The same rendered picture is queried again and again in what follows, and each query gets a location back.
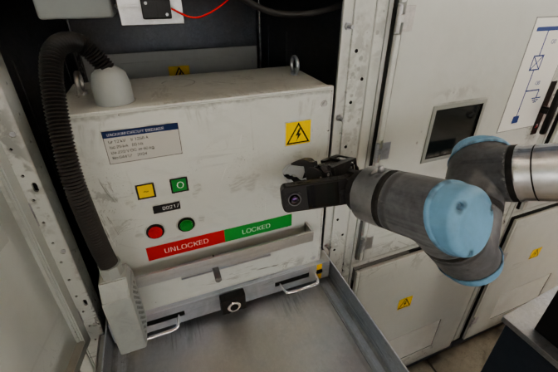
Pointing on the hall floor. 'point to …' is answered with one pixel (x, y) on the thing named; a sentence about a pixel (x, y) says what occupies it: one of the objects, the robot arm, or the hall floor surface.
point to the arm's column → (515, 355)
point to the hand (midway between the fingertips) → (284, 173)
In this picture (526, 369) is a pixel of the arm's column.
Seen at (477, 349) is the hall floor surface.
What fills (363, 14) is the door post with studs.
